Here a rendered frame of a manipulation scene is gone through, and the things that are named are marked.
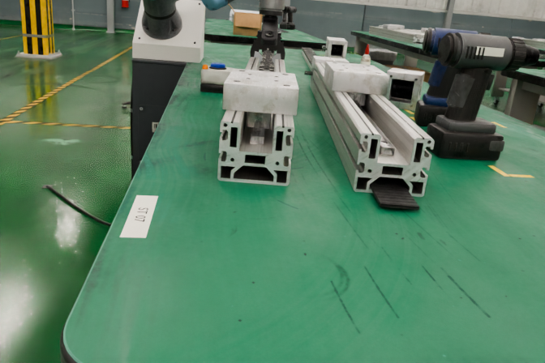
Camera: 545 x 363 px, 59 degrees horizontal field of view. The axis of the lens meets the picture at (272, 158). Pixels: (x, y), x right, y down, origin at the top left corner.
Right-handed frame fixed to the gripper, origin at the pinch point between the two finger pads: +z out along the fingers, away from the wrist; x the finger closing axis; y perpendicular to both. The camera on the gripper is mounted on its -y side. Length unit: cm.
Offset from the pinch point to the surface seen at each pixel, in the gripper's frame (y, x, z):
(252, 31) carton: 209, 13, -1
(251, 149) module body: -82, 1, -3
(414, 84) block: -20.5, -39.0, -5.2
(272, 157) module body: -83, -2, -2
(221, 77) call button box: -19.1, 11.6, -2.4
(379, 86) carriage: -51, -23, -9
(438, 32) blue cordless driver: -37, -37, -19
